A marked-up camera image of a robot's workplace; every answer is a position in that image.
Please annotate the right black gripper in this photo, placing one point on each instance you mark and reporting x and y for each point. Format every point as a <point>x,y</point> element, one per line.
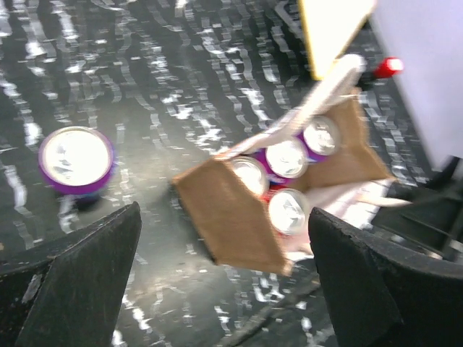
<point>432,216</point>

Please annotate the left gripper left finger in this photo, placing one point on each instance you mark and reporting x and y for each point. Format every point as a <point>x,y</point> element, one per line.
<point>68,292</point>

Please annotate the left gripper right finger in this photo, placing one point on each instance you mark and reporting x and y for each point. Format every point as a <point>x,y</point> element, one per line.
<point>382,294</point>

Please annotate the purple fanta can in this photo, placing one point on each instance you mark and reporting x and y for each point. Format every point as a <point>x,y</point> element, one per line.
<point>322,136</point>
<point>287,159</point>
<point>77,161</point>

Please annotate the burlap canvas bag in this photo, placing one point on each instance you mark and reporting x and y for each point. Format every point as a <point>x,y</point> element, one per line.
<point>251,203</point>

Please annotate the red cola can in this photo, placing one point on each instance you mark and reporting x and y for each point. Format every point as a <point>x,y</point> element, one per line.
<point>288,211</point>
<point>252,174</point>

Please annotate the red push button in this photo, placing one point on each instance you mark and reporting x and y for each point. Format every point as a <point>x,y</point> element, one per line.
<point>386,69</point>

